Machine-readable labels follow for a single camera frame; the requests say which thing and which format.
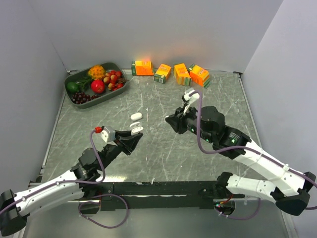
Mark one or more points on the red cherry bunch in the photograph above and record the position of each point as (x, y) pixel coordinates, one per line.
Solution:
(114, 80)

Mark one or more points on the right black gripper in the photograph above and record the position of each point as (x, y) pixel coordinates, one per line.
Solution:
(177, 120)

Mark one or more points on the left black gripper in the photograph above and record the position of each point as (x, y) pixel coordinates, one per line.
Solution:
(125, 141)

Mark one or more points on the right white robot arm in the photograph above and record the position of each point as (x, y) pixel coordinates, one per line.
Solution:
(286, 188)

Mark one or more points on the grey fruit tray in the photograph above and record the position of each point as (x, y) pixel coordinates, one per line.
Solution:
(106, 95)

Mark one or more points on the white oval earbud case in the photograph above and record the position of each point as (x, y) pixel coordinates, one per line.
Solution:
(136, 116)

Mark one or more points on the green lime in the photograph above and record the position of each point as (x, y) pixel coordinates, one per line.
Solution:
(72, 87)

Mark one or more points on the green leafy sprig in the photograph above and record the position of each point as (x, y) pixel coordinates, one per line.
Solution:
(84, 83)

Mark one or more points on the white square charging case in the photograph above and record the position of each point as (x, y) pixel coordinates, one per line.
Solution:
(136, 128)

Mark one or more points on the dark grape bunch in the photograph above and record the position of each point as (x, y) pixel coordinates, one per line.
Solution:
(81, 98)

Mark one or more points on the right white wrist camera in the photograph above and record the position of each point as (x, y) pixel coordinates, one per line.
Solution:
(190, 96)

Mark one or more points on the red pomegranate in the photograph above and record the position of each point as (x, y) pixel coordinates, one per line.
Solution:
(98, 86)

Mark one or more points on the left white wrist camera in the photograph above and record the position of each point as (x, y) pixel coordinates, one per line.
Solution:
(107, 133)

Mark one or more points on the orange green box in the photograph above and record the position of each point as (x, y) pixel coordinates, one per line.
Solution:
(181, 74)
(199, 75)
(142, 68)
(162, 73)

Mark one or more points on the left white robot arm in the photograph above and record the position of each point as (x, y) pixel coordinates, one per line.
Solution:
(76, 183)

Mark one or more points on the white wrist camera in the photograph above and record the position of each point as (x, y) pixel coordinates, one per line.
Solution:
(190, 96)
(107, 133)

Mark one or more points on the orange spiky fruit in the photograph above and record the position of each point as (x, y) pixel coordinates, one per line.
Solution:
(97, 72)

